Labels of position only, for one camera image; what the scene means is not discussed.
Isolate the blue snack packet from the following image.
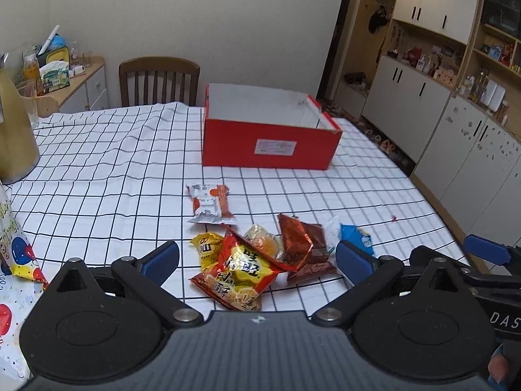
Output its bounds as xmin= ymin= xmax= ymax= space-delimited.
xmin=340 ymin=224 xmax=374 ymax=255

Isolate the brown Oreo snack bag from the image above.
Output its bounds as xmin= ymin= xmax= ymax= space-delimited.
xmin=278 ymin=214 xmax=336 ymax=283

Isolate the small yellow snack packet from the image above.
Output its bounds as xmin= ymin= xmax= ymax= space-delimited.
xmin=190 ymin=232 xmax=224 ymax=270

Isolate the orange white snack packet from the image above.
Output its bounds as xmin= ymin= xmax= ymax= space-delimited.
xmin=186 ymin=184 xmax=237 ymax=225

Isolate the yellow red snack bag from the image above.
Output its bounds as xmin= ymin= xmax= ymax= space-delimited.
xmin=191 ymin=230 xmax=292 ymax=311

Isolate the clear orange pastry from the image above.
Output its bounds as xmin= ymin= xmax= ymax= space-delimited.
xmin=244 ymin=224 xmax=284 ymax=260

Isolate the white plastic snack packet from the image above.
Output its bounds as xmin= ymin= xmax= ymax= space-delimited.
xmin=322 ymin=216 xmax=341 ymax=254

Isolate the white black grid tablecloth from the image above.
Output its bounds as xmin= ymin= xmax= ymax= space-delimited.
xmin=5 ymin=103 xmax=464 ymax=314

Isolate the colourful balloon gift bag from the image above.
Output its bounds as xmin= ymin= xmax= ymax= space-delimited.
xmin=0 ymin=187 xmax=48 ymax=286

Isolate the gold thermos jug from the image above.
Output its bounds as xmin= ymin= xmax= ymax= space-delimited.
xmin=0 ymin=52 xmax=40 ymax=184

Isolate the red cardboard box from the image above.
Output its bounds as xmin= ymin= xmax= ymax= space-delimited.
xmin=202 ymin=83 xmax=342 ymax=170

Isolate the white drawer side cabinet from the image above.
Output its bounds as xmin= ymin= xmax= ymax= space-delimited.
xmin=36 ymin=56 xmax=109 ymax=118

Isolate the dark wooden chair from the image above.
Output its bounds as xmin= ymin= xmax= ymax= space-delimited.
xmin=118 ymin=57 xmax=201 ymax=107

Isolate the clear drinking glass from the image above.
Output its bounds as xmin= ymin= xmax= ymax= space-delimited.
xmin=17 ymin=80 xmax=39 ymax=129

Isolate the green tissue box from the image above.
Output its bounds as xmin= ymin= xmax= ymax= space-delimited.
xmin=40 ymin=60 xmax=70 ymax=94

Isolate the orange juice bottle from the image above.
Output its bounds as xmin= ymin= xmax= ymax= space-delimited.
xmin=23 ymin=50 xmax=45 ymax=96

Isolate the yellow blue storage bag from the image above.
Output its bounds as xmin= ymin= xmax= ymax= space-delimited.
xmin=37 ymin=35 xmax=70 ymax=67

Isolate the black hanging bag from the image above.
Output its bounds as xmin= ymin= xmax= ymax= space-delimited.
xmin=368 ymin=5 xmax=389 ymax=34

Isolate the white wooden wall cabinet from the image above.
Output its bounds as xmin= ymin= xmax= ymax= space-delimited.
xmin=325 ymin=0 xmax=520 ymax=245

